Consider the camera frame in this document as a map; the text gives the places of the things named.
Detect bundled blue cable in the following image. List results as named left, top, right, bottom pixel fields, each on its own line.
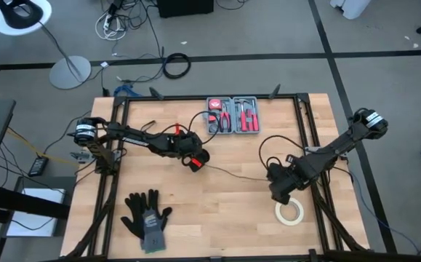
left=113, top=84, right=144, bottom=98

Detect red handled hammer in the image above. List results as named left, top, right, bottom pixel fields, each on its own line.
left=236, top=98, right=249, bottom=132

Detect coiled black floor cable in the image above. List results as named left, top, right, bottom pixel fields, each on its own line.
left=161, top=52, right=192, bottom=80

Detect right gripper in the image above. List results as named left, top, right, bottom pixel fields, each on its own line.
left=268, top=162, right=305, bottom=205

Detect cream masking tape roll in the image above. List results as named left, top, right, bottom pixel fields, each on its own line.
left=274, top=196, right=305, bottom=226

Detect black power adapter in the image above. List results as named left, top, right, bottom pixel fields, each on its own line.
left=28, top=156, right=50, bottom=178

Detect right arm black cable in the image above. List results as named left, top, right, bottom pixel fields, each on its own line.
left=258, top=135, right=305, bottom=170

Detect white plastic object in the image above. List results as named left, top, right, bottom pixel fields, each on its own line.
left=329, top=0, right=373, bottom=21

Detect white power strip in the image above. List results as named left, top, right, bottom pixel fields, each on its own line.
left=95, top=10, right=128, bottom=41

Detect black grey work glove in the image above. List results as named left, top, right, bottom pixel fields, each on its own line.
left=120, top=192, right=149, bottom=252
left=137, top=188, right=174, bottom=253

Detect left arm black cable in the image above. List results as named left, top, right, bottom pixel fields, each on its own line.
left=139, top=111, right=221, bottom=146

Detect grey plastic tool case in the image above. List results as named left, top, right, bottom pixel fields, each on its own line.
left=202, top=95, right=261, bottom=135

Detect yellow cable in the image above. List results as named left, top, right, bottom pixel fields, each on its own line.
left=6, top=127, right=82, bottom=168

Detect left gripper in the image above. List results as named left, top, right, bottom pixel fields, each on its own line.
left=166, top=131, right=201, bottom=168

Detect black equipment box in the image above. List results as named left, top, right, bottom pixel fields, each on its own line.
left=157, top=0, right=214, bottom=19

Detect floor lamp with round base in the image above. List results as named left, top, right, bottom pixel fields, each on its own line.
left=0, top=0, right=92, bottom=90

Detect loose black floor cable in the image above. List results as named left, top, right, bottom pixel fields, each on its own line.
left=137, top=0, right=166, bottom=59

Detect red handled pliers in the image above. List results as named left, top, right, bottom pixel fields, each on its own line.
left=220, top=103, right=232, bottom=132

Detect white flat box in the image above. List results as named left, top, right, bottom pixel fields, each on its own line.
left=5, top=188, right=67, bottom=238

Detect long thin blue cable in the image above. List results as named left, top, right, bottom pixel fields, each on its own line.
left=348, top=170, right=420, bottom=254

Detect black rimmed eyeglasses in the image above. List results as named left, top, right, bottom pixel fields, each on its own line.
left=140, top=119, right=157, bottom=132

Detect thin black cord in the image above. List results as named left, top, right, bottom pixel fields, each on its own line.
left=202, top=163, right=271, bottom=182

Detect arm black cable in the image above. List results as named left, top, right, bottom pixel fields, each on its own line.
left=258, top=135, right=305, bottom=170
left=139, top=111, right=221, bottom=146

